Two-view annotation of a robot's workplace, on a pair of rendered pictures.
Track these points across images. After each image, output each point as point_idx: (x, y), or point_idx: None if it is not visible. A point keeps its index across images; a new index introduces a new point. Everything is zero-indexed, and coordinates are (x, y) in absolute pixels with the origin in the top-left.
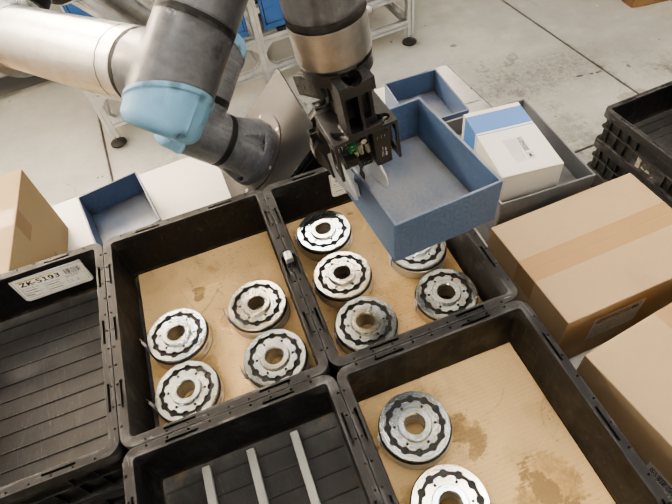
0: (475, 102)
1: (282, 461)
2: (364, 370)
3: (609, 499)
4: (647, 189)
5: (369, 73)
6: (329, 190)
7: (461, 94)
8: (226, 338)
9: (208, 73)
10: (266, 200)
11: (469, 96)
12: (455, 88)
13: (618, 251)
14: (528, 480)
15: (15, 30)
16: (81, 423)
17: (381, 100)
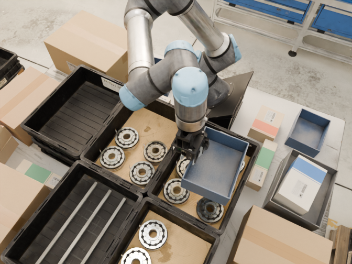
0: (334, 149)
1: (114, 202)
2: (153, 204)
3: None
4: (329, 254)
5: (189, 137)
6: None
7: (333, 140)
8: (139, 151)
9: (146, 99)
10: None
11: (335, 144)
12: (334, 135)
13: (284, 260)
14: None
15: (130, 30)
16: (83, 136)
17: (200, 143)
